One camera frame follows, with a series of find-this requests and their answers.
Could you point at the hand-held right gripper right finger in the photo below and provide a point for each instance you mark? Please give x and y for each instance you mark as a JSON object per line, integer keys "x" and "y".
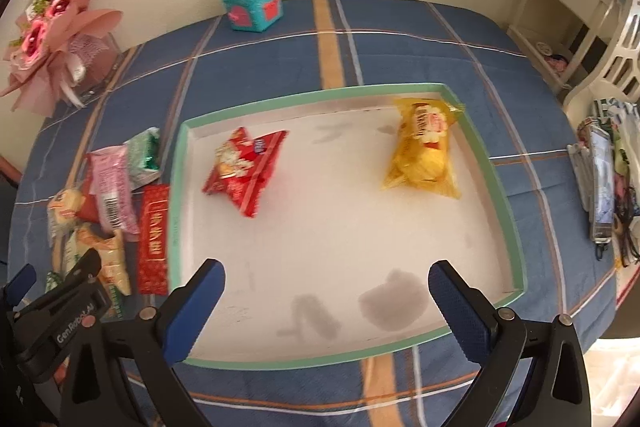
{"x": 460, "y": 312}

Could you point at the teal toy box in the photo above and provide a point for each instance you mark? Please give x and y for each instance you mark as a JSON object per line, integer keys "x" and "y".
{"x": 252, "y": 4}

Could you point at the red yellow snack packet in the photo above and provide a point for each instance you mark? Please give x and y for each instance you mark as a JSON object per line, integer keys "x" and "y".
{"x": 89, "y": 209}

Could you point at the clear acrylic box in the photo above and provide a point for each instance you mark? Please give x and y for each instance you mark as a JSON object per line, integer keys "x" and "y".
{"x": 97, "y": 57}

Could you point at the white tray with green rim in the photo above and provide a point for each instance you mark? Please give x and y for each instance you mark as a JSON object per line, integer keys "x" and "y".
{"x": 325, "y": 207}

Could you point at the white lattice rack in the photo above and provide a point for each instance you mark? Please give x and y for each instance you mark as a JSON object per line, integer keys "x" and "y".
{"x": 620, "y": 62}

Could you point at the clear bun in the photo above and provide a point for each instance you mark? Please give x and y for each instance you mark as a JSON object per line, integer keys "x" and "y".
{"x": 65, "y": 206}

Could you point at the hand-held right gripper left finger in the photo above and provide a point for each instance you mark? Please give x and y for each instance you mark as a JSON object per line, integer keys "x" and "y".
{"x": 192, "y": 312}

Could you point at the pink flower bouquet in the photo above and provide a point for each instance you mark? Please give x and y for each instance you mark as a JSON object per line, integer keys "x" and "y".
{"x": 50, "y": 22}

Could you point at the pink snack packet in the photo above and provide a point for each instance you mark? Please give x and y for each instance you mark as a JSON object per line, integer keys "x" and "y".
{"x": 111, "y": 187}

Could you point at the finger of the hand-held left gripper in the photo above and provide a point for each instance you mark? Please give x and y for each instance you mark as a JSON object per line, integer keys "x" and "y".
{"x": 21, "y": 282}
{"x": 82, "y": 269}

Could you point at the red patterned flat packet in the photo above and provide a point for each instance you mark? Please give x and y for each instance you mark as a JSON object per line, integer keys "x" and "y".
{"x": 152, "y": 242}

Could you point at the red snack bag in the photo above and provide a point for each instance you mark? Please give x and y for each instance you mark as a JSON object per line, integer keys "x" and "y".
{"x": 240, "y": 172}

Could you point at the green silver snack packet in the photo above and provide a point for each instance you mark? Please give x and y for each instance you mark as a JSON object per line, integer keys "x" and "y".
{"x": 142, "y": 157}

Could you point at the blue plaid tablecloth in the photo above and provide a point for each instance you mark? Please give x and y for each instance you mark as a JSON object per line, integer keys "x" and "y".
{"x": 400, "y": 52}

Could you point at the beige snack packet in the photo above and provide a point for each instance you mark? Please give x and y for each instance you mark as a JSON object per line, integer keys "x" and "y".
{"x": 112, "y": 257}

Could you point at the yellow chip bag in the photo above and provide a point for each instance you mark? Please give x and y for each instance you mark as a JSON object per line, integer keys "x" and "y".
{"x": 420, "y": 152}

